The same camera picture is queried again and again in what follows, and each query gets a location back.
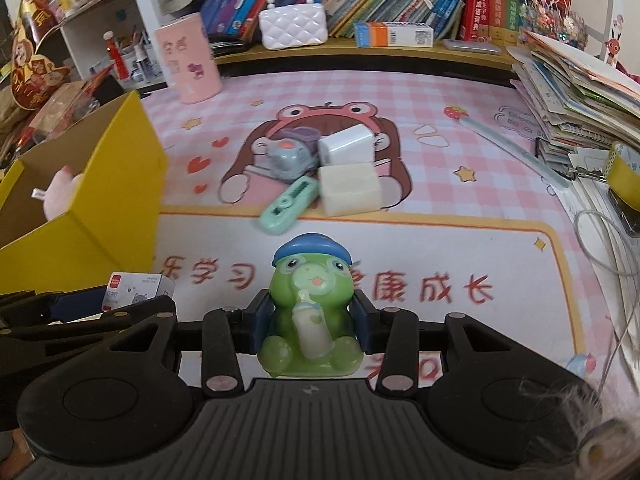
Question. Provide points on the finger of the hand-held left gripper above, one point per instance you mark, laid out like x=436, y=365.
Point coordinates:
x=50, y=337
x=75, y=305

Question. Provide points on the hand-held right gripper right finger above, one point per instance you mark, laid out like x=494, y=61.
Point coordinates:
x=362, y=322

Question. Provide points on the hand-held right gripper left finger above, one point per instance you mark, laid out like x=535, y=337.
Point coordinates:
x=257, y=320

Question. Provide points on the green frog toy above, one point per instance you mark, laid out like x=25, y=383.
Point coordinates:
x=310, y=280

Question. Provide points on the small white red-label box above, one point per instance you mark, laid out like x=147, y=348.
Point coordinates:
x=140, y=290

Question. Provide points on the large pink plush toy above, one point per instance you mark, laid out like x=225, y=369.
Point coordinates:
x=60, y=192

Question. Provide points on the mint green correction tape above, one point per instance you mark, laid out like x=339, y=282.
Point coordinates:
x=285, y=207

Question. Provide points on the yellow cardboard box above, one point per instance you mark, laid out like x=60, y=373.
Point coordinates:
x=115, y=195

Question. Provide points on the white eraser block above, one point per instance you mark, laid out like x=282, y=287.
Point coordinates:
x=350, y=187

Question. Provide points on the grey toy car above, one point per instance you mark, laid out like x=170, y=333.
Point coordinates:
x=287, y=157

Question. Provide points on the white charger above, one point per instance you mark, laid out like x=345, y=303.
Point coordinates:
x=347, y=145

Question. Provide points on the pink checkered tablecloth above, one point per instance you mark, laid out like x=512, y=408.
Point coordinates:
x=450, y=200

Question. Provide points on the pale plastic ruler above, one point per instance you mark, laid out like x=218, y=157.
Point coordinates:
x=515, y=152

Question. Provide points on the red gold cartoon decoration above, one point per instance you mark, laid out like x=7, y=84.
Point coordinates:
x=35, y=70

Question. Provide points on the white shelf unit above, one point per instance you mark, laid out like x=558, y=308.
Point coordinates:
x=85, y=45

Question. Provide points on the wooden bookshelf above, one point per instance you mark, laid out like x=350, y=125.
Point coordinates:
x=350, y=60

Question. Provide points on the pink cylinder container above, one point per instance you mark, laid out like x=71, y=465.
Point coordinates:
x=187, y=65

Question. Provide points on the dark furry cloth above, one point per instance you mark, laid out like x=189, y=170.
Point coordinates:
x=615, y=410

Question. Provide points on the black flat device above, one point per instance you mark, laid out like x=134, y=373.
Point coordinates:
x=630, y=220

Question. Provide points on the orange blue white carton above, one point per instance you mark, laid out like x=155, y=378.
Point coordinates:
x=395, y=35

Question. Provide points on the white quilted handbag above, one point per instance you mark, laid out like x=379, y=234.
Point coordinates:
x=292, y=27

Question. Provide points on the grey flat case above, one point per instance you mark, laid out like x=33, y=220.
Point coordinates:
x=472, y=46

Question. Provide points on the yellow tape roll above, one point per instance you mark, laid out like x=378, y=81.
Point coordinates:
x=622, y=170

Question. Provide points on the stack of paper booklets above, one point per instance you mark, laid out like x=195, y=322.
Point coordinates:
x=565, y=95

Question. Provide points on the colourful sequin ornament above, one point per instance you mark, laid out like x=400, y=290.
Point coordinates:
x=550, y=22

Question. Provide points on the reindeer wall sticker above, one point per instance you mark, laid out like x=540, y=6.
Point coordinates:
x=615, y=42

